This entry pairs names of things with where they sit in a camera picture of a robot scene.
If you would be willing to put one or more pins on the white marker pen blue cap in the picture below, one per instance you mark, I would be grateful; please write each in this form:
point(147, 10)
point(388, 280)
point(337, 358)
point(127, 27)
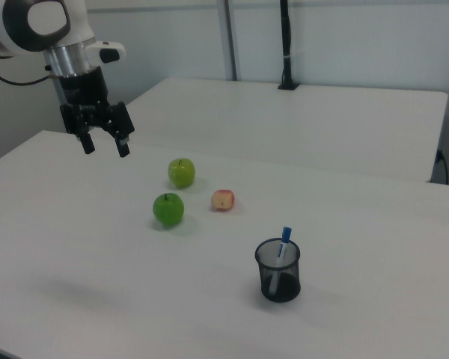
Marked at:
point(282, 248)

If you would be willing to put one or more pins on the black mesh pen cup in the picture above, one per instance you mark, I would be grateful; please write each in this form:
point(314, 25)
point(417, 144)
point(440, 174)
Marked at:
point(280, 284)

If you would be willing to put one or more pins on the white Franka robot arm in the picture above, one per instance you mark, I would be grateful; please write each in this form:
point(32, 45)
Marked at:
point(7, 33)

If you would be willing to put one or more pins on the bright green apple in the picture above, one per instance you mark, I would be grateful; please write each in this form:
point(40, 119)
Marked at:
point(168, 209)

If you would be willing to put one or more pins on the grey metal wall post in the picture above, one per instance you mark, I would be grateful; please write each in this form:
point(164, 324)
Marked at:
point(231, 41)

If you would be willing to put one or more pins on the bitten red apple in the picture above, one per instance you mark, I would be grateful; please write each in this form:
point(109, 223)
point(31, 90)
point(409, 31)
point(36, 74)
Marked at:
point(222, 200)

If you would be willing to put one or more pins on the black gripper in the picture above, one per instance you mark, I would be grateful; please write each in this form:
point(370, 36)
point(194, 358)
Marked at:
point(83, 89)

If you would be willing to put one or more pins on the yellowish green apple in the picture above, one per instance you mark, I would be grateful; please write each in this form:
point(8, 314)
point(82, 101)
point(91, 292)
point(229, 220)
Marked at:
point(181, 172)

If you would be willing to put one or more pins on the black pole with base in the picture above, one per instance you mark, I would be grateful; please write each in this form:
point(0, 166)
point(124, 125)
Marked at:
point(286, 45)

